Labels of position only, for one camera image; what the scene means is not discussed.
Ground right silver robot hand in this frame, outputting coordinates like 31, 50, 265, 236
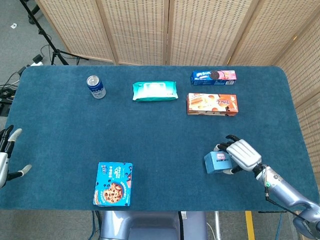
212, 134, 263, 175

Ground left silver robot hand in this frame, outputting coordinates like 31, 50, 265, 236
0, 124, 33, 189

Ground small light blue box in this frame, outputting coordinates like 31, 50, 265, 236
203, 150, 237, 175

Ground orange biscuit box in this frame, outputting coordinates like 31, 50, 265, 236
186, 92, 239, 117

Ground metal table leg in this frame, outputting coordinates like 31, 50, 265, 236
214, 211, 223, 240

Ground blue sandwich cookie box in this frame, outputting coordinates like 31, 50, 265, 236
191, 70, 238, 87

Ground teal table cloth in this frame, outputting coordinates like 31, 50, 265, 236
0, 65, 320, 212

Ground white power strip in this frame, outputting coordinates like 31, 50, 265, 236
30, 54, 45, 67

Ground green wet wipes pack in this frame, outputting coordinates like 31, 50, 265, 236
131, 80, 179, 103

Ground blue chocolate chip cookie box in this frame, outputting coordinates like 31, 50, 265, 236
92, 161, 133, 207

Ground blue white drink can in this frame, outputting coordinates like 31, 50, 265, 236
86, 75, 107, 100

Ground blue grey robot torso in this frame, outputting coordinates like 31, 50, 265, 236
99, 210, 208, 240

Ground black tripod stand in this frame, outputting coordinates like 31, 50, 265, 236
19, 0, 89, 66

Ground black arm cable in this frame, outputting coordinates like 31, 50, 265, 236
264, 174, 320, 227

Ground black floor cables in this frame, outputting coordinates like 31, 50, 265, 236
0, 65, 28, 117

